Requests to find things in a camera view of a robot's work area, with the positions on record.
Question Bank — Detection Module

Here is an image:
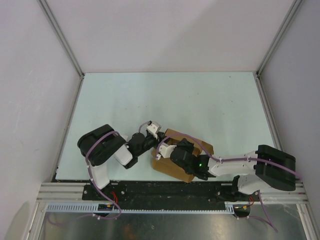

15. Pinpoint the brown cardboard box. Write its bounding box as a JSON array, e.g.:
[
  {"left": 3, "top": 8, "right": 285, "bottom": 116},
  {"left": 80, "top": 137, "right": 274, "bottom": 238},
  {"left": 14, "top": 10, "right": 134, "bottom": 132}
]
[{"left": 151, "top": 128, "right": 214, "bottom": 183}]

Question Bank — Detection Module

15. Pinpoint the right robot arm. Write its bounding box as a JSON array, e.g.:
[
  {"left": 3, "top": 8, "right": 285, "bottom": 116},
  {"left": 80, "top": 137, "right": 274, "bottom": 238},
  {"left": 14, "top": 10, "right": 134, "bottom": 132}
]
[{"left": 169, "top": 137, "right": 302, "bottom": 201}]

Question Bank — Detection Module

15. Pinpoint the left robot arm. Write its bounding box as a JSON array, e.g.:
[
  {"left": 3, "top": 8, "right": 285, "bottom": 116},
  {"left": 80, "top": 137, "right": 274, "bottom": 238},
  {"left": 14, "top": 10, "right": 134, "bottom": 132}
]
[{"left": 77, "top": 121, "right": 164, "bottom": 200}]

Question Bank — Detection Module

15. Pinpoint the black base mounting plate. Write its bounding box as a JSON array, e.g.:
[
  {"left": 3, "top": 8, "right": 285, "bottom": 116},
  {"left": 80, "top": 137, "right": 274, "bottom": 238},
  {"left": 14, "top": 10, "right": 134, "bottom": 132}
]
[{"left": 51, "top": 178, "right": 292, "bottom": 203}]

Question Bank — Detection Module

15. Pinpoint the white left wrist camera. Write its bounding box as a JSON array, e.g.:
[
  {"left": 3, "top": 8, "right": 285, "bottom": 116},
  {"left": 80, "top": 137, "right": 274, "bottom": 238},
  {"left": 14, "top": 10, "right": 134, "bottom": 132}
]
[{"left": 146, "top": 121, "right": 162, "bottom": 139}]

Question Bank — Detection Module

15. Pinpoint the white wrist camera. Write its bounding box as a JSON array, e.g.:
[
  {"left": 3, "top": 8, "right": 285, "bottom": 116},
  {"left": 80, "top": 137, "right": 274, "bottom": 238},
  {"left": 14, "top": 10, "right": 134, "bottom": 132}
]
[
  {"left": 146, "top": 121, "right": 162, "bottom": 139},
  {"left": 155, "top": 143, "right": 176, "bottom": 161}
]

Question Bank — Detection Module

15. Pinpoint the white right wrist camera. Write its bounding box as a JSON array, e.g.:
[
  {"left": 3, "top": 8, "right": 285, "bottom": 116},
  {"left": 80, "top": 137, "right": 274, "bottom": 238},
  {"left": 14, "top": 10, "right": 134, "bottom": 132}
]
[{"left": 155, "top": 143, "right": 176, "bottom": 161}]

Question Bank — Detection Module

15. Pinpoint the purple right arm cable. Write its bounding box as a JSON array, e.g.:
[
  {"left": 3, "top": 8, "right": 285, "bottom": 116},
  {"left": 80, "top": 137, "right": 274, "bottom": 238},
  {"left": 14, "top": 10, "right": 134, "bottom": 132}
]
[{"left": 156, "top": 133, "right": 303, "bottom": 233}]

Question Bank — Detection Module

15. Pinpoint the grey slotted cable duct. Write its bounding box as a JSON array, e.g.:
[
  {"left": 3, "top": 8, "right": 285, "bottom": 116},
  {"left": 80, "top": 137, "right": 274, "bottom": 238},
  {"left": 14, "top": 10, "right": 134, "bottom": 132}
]
[{"left": 46, "top": 202, "right": 249, "bottom": 215}]

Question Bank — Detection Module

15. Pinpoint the aluminium frame rail left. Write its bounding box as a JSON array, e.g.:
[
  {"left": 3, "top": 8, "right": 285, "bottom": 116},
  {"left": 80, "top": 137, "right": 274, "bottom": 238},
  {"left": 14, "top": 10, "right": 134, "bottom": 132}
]
[{"left": 36, "top": 0, "right": 85, "bottom": 78}]

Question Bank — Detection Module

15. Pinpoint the aluminium frame rail right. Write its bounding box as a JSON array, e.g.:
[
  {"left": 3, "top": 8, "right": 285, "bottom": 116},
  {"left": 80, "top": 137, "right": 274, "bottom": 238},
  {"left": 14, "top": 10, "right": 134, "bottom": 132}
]
[{"left": 255, "top": 0, "right": 305, "bottom": 78}]

